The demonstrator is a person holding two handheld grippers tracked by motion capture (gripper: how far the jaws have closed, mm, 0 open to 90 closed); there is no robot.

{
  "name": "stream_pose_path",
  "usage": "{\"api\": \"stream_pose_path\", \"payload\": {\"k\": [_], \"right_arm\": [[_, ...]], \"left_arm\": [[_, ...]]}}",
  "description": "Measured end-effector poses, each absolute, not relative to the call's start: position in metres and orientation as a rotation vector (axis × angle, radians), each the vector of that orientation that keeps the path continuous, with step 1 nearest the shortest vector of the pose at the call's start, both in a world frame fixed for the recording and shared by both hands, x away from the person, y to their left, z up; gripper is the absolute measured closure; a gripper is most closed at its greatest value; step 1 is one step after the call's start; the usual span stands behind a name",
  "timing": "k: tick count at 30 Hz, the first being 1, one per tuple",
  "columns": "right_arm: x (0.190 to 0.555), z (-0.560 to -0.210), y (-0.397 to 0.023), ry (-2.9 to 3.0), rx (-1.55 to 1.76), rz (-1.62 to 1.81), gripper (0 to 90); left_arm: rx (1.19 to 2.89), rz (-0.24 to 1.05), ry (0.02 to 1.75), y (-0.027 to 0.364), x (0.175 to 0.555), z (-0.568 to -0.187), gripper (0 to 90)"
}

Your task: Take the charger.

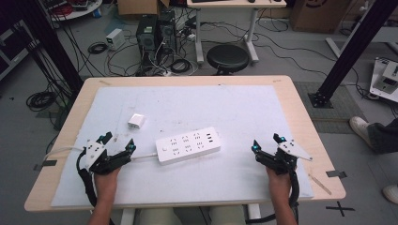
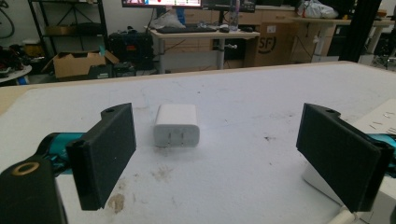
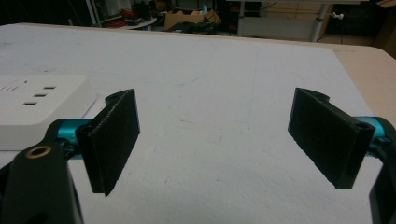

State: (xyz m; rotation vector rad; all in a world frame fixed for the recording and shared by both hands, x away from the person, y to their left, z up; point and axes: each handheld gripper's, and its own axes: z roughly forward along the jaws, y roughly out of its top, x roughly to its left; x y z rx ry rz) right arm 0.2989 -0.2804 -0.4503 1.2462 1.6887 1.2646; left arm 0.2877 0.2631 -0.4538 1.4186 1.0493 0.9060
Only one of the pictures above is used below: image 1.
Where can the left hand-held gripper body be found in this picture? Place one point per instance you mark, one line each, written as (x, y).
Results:
(97, 158)

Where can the white foam mat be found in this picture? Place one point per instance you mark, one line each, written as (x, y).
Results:
(187, 109)

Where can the white-legged desk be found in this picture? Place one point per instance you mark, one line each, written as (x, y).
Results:
(237, 3)

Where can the black tape cross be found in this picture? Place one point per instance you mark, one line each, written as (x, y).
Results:
(340, 208)

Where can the white device with boards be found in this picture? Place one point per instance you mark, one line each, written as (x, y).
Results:
(386, 79)

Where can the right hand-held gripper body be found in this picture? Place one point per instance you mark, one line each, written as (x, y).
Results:
(285, 157)

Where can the person's left leg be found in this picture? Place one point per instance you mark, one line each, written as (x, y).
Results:
(156, 216)

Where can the large cardboard box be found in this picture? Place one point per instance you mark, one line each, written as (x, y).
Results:
(319, 15)

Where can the person's right leg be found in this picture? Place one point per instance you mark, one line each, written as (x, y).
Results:
(226, 215)

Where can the dark floor mat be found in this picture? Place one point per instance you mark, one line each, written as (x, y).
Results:
(331, 103)

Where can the thin wooden stick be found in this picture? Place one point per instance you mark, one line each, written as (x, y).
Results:
(319, 185)

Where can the person's leg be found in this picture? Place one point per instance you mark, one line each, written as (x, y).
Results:
(156, 216)
(226, 215)
(382, 137)

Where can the white charger plug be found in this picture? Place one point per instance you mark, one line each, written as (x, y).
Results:
(136, 121)

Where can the person's left hand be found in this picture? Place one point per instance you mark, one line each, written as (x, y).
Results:
(106, 182)

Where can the light wooden table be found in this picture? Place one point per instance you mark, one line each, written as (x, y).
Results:
(78, 103)

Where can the black metal frame post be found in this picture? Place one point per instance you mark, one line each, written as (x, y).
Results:
(353, 53)
(50, 43)

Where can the black computer tower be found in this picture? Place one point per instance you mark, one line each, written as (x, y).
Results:
(147, 39)
(167, 33)

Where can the round white table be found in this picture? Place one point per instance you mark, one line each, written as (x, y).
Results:
(76, 9)

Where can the white power supply box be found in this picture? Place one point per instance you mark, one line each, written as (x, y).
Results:
(115, 39)

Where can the white table leg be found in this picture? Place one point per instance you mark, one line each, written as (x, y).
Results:
(128, 217)
(254, 211)

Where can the black tape strip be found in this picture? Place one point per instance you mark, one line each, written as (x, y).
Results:
(45, 164)
(336, 174)

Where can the black round stool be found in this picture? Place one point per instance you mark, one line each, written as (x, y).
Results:
(228, 58)

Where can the white power strip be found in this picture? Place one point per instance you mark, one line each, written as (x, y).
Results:
(188, 145)

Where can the person's right hand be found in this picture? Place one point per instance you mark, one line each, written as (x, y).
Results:
(278, 182)

